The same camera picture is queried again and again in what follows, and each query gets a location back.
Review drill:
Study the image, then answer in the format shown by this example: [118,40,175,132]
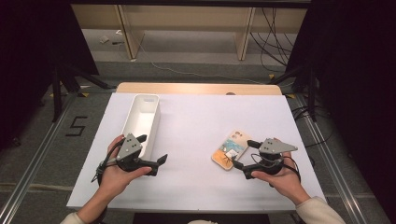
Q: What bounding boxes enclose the beige wooden desk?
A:
[70,3,309,62]

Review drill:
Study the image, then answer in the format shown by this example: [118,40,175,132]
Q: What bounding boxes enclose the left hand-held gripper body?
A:
[115,133,148,173]

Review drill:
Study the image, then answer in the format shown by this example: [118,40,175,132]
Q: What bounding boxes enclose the black curtain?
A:
[0,0,100,150]
[286,0,396,218]

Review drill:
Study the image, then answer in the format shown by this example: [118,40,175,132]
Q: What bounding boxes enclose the white plastic bin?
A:
[120,93,162,162]

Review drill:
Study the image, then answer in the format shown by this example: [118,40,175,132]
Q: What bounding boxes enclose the left hand-held gripper cable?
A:
[91,145,119,189]

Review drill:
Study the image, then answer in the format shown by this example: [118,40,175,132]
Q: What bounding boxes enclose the black floor cables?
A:
[292,105,335,148]

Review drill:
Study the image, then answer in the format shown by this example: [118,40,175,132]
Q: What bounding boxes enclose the black tripod stand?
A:
[266,63,318,123]
[50,63,118,123]

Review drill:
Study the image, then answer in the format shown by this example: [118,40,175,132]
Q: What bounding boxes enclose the small snack packet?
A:
[210,129,253,172]

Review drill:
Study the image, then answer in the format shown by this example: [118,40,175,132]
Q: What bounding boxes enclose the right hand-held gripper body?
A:
[248,137,299,175]

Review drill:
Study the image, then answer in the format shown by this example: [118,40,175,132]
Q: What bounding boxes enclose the metal floor rail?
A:
[293,94,365,224]
[0,92,78,224]

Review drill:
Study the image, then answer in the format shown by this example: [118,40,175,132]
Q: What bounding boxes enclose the person's left hand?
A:
[98,134,153,199]

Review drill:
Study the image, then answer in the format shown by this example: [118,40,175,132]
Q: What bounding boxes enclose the person's right hand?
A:
[251,151,312,206]

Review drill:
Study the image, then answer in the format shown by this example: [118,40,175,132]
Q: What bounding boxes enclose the bundle of black cables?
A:
[250,7,297,74]

